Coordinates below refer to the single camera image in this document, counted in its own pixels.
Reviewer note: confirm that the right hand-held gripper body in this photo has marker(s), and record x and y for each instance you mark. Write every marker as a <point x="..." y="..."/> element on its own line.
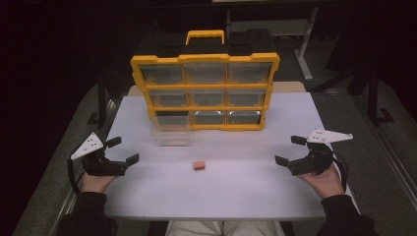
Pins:
<point x="314" y="162"/>

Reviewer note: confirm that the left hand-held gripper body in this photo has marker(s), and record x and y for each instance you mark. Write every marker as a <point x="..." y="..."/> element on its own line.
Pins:
<point x="98" y="165"/>

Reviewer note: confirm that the clear plastic drawer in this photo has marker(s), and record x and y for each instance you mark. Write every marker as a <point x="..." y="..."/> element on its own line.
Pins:
<point x="171" y="131"/>

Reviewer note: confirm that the small orange eraser block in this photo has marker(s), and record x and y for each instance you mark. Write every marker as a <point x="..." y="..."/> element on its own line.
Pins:
<point x="199" y="165"/>

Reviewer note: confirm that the yellow black organizer cabinet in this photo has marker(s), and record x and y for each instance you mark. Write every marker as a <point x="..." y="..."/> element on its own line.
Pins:
<point x="205" y="87"/>

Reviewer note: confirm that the person's left hand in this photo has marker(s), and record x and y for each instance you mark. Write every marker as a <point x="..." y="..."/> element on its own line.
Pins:
<point x="93" y="184"/>

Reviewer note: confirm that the person's right hand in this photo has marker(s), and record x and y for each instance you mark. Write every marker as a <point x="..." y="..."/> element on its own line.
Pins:
<point x="327" y="185"/>

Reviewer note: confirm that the black metal stand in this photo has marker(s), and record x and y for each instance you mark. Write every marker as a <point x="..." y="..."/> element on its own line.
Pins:
<point x="373" y="98"/>
<point x="102" y="98"/>

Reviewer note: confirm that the person's legs light pants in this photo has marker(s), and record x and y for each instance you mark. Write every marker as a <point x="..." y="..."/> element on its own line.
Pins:
<point x="226" y="228"/>

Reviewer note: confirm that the grid of clear closed drawers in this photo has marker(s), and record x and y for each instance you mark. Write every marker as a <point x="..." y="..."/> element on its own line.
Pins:
<point x="205" y="73"/>

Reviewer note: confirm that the aluminium rail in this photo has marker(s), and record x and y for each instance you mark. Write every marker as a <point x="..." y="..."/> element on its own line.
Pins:
<point x="387" y="147"/>
<point x="82" y="170"/>

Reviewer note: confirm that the white metal desk frame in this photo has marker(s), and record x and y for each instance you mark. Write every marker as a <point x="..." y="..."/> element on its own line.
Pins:
<point x="303" y="49"/>

